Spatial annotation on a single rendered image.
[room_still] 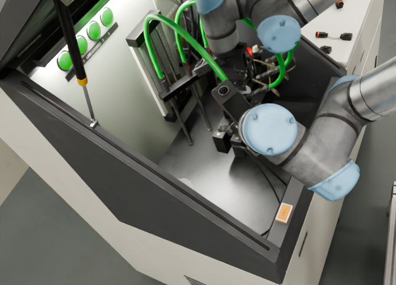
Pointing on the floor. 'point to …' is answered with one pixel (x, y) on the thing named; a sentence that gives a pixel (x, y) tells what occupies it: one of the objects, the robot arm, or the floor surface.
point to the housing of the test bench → (70, 182)
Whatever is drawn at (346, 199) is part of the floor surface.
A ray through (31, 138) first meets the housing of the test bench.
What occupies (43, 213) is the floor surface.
